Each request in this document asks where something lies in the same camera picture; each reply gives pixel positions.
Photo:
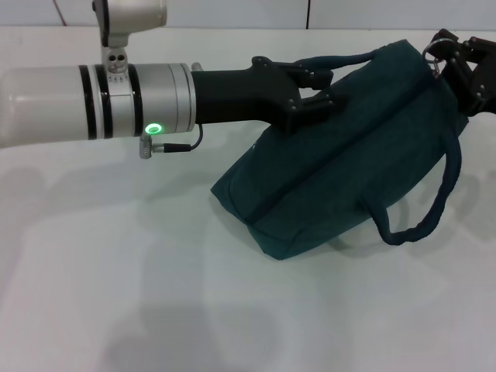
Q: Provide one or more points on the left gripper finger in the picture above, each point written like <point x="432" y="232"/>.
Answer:
<point x="310" y="75"/>
<point x="317" y="104"/>

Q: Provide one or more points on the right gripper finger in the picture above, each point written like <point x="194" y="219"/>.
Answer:
<point x="445" y="42"/>
<point x="480" y="48"/>

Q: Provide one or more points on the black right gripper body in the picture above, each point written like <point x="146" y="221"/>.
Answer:
<point x="476" y="85"/>

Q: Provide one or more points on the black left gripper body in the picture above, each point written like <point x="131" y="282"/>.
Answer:
<point x="240" y="97"/>

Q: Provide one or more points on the dark blue fabric bag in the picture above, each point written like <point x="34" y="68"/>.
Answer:
<point x="348" y="162"/>

